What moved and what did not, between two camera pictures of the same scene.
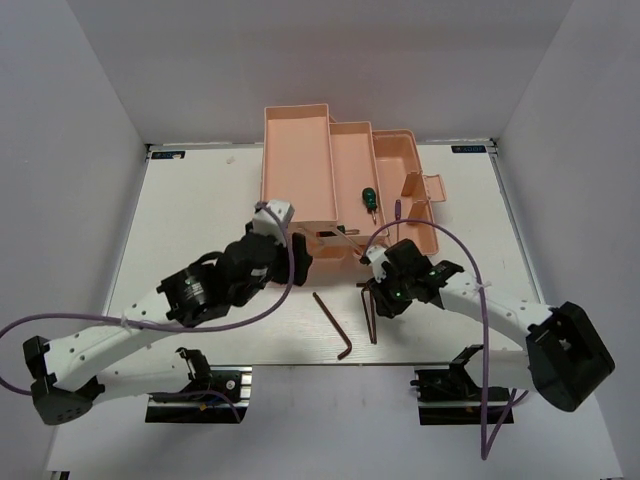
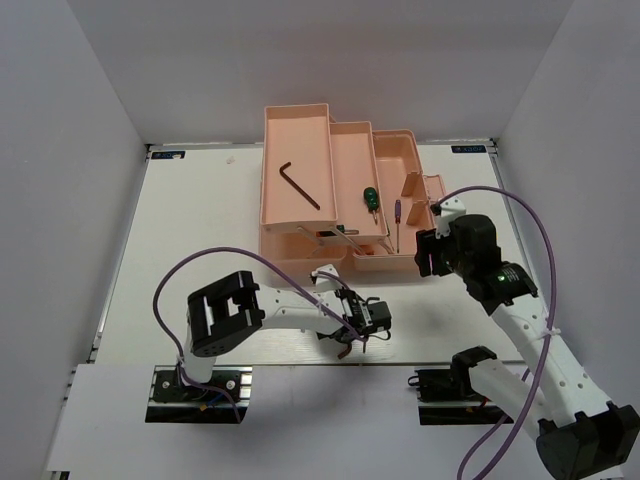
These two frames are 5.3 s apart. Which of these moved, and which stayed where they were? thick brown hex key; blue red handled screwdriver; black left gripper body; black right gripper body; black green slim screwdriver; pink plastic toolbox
Moved: black right gripper body; thick brown hex key; black left gripper body
Stayed: blue red handled screwdriver; pink plastic toolbox; black green slim screwdriver
